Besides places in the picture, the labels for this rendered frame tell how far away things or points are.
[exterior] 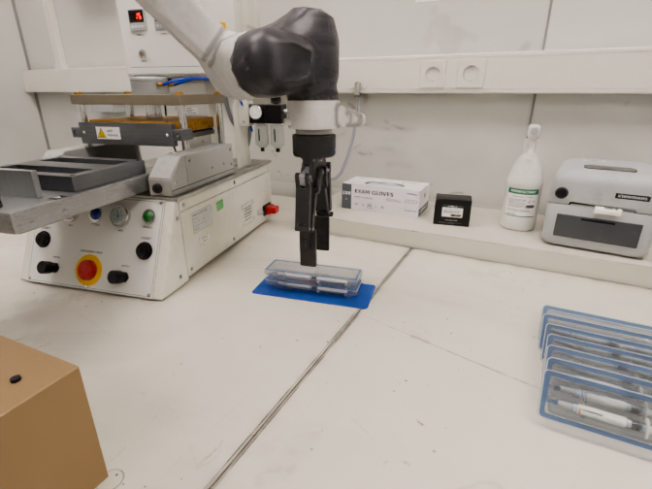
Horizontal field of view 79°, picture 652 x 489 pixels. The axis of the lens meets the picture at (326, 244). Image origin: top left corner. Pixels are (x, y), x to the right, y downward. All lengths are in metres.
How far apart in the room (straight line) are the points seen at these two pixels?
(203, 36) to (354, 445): 0.60
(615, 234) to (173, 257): 0.89
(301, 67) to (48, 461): 0.54
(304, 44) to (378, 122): 0.72
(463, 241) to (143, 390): 0.72
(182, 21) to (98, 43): 1.46
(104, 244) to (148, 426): 0.44
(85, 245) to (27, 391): 0.52
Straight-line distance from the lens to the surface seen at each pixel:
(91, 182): 0.76
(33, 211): 0.68
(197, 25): 0.70
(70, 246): 0.94
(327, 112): 0.67
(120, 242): 0.86
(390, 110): 1.31
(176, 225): 0.81
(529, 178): 1.06
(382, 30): 1.33
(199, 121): 1.00
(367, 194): 1.14
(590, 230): 1.00
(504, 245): 0.98
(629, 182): 0.99
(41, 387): 0.43
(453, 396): 0.57
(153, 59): 1.19
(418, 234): 1.00
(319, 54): 0.67
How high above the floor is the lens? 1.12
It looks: 21 degrees down
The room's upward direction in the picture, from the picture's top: straight up
